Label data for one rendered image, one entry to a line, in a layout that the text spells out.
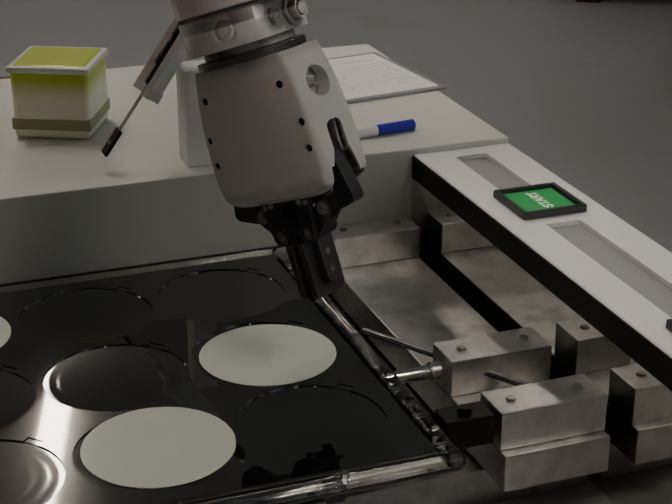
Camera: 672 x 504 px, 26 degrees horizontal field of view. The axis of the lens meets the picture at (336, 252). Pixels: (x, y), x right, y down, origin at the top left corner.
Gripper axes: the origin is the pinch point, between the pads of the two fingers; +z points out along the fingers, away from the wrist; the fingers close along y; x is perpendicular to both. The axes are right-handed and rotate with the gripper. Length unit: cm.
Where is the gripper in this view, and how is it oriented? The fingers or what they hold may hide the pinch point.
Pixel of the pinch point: (316, 266)
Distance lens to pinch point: 100.6
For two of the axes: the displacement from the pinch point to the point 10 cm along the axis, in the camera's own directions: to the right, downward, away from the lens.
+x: -5.7, 3.2, -7.6
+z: 2.8, 9.4, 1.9
